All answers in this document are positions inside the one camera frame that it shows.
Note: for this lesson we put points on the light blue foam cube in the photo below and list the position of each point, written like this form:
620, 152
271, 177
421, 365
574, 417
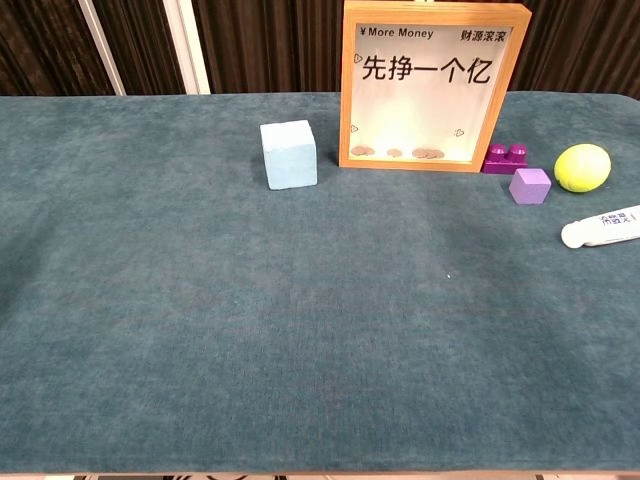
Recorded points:
290, 157

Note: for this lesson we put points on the teal table cloth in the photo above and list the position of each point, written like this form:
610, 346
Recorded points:
250, 300

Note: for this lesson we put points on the purple studded building brick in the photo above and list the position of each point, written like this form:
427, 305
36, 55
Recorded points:
502, 161

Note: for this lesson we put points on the dark brown curtain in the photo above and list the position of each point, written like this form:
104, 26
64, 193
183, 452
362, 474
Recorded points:
275, 45

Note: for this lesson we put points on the small violet cube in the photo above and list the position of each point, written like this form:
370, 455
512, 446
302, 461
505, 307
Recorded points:
529, 187

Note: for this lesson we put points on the yellow-green ball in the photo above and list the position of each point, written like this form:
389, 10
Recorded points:
582, 167

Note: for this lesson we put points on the white toothpaste tube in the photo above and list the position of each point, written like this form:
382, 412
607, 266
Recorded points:
600, 227

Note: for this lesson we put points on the wooden coin bank frame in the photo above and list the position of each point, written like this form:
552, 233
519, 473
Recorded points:
425, 110

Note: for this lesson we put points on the wide white frame post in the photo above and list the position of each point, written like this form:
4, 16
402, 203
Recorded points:
187, 50

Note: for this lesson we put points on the thin grey frame post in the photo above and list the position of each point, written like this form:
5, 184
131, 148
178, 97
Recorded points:
102, 50

